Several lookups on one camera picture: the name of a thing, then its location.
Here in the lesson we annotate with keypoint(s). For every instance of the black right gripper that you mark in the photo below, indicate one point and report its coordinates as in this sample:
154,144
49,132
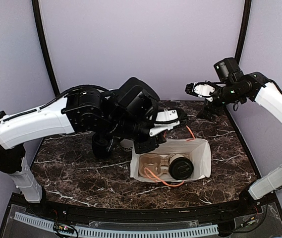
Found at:
204,113

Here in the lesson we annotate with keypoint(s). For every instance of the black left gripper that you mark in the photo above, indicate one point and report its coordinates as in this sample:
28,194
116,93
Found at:
141,147

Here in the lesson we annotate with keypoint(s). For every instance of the stack of white paper cups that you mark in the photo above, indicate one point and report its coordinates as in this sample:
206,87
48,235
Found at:
127,145

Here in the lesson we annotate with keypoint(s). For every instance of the brown cardboard cup carrier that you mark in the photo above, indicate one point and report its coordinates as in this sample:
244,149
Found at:
154,163

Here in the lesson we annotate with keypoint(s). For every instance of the printed paper takeout bag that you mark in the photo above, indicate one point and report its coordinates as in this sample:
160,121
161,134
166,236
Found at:
197,150

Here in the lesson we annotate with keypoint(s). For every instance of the stack of black cup lids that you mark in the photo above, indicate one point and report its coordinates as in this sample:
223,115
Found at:
102,145

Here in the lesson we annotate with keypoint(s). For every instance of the single white paper cup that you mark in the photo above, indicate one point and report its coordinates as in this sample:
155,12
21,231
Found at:
173,157

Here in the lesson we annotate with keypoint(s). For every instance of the single black cup lid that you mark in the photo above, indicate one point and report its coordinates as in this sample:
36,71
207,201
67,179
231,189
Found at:
181,169

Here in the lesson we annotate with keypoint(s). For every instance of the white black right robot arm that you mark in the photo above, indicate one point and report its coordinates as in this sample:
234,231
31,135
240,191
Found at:
263,127

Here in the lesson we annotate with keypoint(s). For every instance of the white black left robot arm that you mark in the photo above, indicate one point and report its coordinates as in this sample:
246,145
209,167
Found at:
79,109

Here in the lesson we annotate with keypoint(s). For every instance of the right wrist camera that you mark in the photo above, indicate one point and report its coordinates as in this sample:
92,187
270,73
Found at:
228,70

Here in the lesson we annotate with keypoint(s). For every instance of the black right corner post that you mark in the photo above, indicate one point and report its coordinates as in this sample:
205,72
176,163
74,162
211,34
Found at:
243,30

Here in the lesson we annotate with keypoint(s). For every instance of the black corner post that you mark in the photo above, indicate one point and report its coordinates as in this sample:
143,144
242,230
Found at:
43,45
243,30

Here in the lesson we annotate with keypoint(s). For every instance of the black front table rail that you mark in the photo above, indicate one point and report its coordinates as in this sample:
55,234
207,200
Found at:
82,201

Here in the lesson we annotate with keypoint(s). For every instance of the grey slotted cable duct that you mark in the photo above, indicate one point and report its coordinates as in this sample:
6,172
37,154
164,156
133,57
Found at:
118,230

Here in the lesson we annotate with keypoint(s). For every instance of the black left corner post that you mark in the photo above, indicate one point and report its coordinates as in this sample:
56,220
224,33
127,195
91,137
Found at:
43,45

